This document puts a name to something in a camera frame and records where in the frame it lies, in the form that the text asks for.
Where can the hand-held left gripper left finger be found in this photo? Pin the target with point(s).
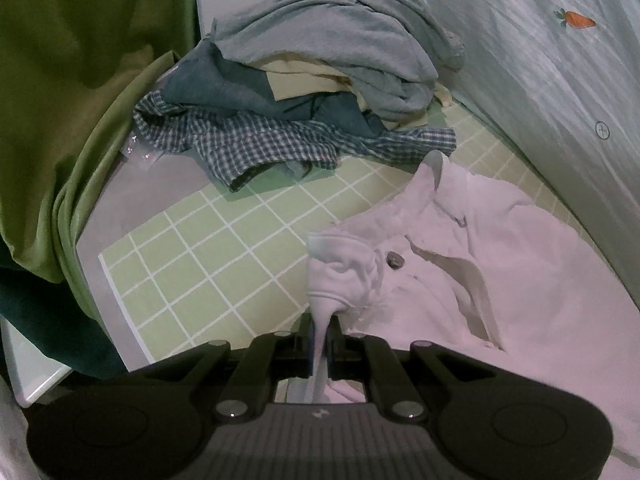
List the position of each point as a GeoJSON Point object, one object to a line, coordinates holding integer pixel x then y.
{"type": "Point", "coordinates": [295, 355]}

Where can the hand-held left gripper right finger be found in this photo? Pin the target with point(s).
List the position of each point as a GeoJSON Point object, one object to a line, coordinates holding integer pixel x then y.
{"type": "Point", "coordinates": [340, 355]}

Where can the white collared shirt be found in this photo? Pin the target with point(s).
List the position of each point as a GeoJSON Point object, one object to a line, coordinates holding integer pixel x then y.
{"type": "Point", "coordinates": [500, 270]}

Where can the green grid mat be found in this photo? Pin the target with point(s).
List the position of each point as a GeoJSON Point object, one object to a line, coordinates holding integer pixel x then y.
{"type": "Point", "coordinates": [200, 260]}

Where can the blue checked shirt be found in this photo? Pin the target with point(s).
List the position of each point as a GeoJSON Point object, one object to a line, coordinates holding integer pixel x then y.
{"type": "Point", "coordinates": [250, 145]}

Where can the dark green cloth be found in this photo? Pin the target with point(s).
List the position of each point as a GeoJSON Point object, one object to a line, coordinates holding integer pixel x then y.
{"type": "Point", "coordinates": [50, 325]}

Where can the clear plastic bag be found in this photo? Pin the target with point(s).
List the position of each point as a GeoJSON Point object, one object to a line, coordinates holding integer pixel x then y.
{"type": "Point", "coordinates": [142, 155]}

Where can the white box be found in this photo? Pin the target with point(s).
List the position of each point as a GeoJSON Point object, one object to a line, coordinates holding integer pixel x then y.
{"type": "Point", "coordinates": [35, 375]}

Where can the dark blue garment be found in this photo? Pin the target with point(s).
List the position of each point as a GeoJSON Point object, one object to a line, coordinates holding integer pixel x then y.
{"type": "Point", "coordinates": [220, 90]}

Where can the pale yellow garment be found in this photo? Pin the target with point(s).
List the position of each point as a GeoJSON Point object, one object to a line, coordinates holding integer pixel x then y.
{"type": "Point", "coordinates": [300, 77]}

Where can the grey-blue garment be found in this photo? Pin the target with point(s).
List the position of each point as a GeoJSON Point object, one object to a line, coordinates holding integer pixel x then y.
{"type": "Point", "coordinates": [340, 40]}

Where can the carrot print bed sheet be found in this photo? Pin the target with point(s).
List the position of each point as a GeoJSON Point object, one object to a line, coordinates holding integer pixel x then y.
{"type": "Point", "coordinates": [550, 85]}

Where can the green curtain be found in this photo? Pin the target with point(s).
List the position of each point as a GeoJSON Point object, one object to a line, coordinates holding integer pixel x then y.
{"type": "Point", "coordinates": [75, 85]}

